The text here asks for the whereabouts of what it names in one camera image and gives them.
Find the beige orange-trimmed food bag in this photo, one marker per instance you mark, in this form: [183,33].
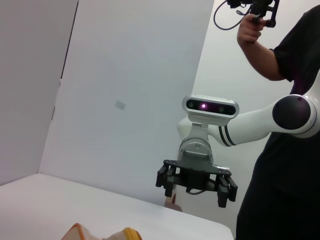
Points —
[82,235]

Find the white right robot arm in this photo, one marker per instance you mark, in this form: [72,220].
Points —
[250,125]

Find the operator hand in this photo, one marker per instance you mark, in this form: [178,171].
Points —
[250,30]

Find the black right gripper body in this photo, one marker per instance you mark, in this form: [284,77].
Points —
[193,177]

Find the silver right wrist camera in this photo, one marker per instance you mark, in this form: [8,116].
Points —
[212,106]

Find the small tan brown object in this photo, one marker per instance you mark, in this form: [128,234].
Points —
[173,205]

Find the operator bare forearm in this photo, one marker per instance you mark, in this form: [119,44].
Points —
[265,62]

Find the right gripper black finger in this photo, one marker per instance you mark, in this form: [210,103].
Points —
[167,178]
[226,190]

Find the operator black shirt torso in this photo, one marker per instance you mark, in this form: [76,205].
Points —
[287,187]

